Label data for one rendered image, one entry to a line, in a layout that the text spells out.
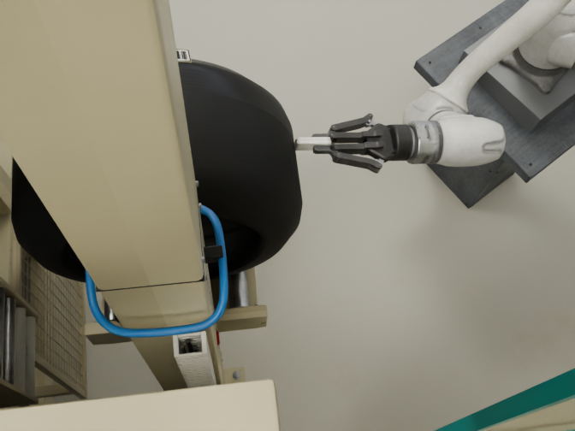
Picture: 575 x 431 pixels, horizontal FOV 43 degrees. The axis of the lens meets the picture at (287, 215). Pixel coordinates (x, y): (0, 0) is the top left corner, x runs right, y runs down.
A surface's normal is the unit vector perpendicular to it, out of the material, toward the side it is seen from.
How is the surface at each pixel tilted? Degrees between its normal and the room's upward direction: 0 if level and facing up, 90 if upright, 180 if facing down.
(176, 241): 90
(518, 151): 0
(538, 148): 0
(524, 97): 5
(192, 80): 19
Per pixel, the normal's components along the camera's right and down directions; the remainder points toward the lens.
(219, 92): 0.52, -0.38
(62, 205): 0.12, 0.92
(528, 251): 0.05, -0.38
